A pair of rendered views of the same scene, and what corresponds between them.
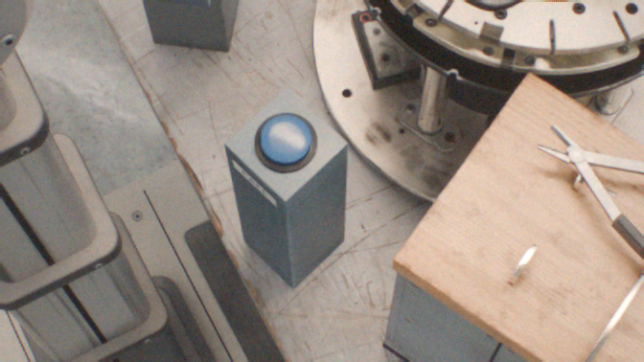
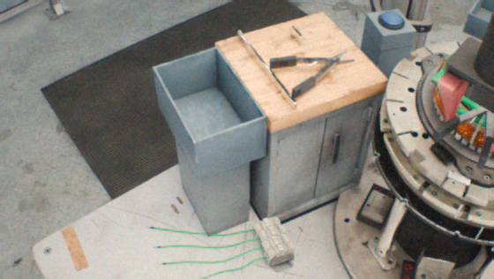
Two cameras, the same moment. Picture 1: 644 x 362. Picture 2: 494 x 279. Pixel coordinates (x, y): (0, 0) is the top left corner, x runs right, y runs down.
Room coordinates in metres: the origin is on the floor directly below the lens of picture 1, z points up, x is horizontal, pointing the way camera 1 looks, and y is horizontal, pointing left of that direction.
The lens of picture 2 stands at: (0.50, -0.80, 1.61)
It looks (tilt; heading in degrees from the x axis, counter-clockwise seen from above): 49 degrees down; 116
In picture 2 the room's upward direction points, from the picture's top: 1 degrees clockwise
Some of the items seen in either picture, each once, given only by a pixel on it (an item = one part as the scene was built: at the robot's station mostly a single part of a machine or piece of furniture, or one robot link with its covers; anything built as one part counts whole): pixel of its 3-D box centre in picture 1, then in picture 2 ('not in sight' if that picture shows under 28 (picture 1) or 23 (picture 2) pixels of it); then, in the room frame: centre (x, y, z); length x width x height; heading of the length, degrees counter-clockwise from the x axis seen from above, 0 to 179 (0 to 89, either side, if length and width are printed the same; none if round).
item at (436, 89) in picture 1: (437, 82); not in sight; (0.49, -0.12, 0.91); 0.02 x 0.02 x 0.21
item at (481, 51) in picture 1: (460, 36); not in sight; (0.46, -0.12, 1.06); 0.08 x 0.02 x 0.01; 58
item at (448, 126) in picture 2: not in sight; (445, 128); (0.52, -0.34, 1.17); 0.04 x 0.01 x 0.02; 61
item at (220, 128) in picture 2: not in sight; (211, 154); (0.20, -0.32, 0.92); 0.17 x 0.11 x 0.28; 142
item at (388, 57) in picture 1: (391, 37); not in sight; (0.57, -0.08, 0.85); 0.06 x 0.04 x 0.05; 14
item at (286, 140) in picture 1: (286, 139); (392, 18); (0.39, 0.02, 1.04); 0.04 x 0.04 x 0.01
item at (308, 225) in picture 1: (290, 196); (380, 72); (0.39, 0.02, 0.91); 0.07 x 0.07 x 0.25; 43
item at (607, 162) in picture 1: (610, 162); (325, 70); (0.34, -0.22, 1.09); 0.06 x 0.01 x 0.01; 77
